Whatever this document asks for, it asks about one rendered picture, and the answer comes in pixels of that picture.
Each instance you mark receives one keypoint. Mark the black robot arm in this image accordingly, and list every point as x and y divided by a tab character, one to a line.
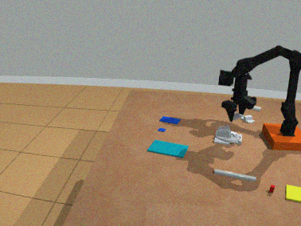
246	65

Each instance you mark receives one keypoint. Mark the yellow flat block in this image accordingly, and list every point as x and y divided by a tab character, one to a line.
293	193

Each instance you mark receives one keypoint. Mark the blue flat square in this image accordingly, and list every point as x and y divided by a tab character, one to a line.
169	120

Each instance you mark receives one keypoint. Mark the teal square plate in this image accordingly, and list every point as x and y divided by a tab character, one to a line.
168	148

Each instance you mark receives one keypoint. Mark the white flat bar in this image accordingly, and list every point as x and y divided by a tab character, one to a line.
232	174

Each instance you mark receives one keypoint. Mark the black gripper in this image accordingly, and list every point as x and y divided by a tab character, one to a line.
231	106

